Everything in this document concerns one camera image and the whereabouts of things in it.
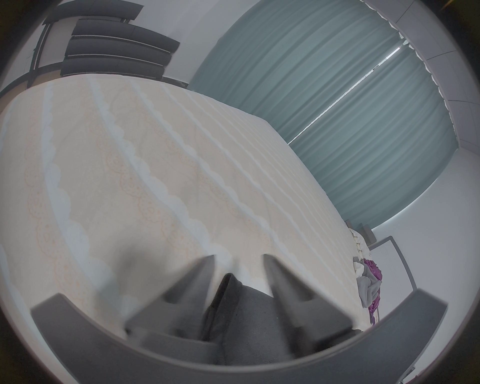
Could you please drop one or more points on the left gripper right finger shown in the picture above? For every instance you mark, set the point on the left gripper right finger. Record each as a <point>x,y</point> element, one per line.
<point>300,311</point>

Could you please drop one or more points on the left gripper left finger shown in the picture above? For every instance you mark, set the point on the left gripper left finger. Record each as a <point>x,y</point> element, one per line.
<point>180,303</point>

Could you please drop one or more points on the black T-shirt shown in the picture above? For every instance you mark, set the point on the black T-shirt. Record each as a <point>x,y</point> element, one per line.
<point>243,318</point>

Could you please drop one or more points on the bed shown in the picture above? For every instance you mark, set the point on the bed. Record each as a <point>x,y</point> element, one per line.
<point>150,168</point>

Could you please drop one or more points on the grey knit garment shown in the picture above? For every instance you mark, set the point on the grey knit garment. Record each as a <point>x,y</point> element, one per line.
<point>365,288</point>

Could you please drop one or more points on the white garment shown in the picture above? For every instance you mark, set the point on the white garment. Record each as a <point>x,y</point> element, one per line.
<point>358,268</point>

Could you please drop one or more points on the purple satin garment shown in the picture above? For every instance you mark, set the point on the purple satin garment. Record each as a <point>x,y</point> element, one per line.
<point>375,268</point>

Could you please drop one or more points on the white printed pillow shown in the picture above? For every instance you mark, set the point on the white printed pillow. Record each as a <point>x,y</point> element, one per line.
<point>359,243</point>

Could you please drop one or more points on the blue-green curtain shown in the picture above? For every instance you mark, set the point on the blue-green curtain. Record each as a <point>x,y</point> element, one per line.
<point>292,60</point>
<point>382,150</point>

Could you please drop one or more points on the black dressing table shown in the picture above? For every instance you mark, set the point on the black dressing table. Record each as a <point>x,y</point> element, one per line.
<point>120,48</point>

